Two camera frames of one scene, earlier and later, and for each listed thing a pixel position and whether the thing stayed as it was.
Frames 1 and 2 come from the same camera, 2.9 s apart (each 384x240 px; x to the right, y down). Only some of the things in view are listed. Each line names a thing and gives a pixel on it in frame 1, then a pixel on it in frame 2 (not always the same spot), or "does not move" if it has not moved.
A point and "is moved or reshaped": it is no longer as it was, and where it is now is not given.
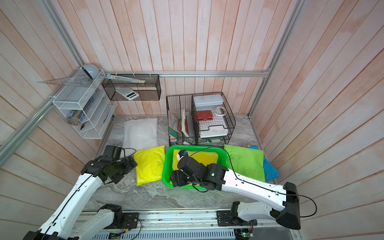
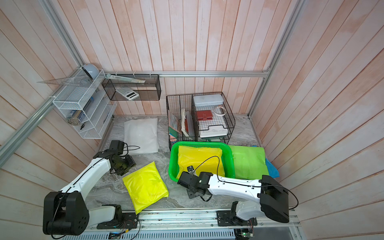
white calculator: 127,93 does not move
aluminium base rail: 193,225 does not move
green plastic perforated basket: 168,165 is moved or reshaped
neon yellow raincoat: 150,163 → 145,186
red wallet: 204,115 does not move
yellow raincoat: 206,157 is moved or reshaped
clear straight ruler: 125,79 does not move
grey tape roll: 92,70 does not move
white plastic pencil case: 210,100 does not move
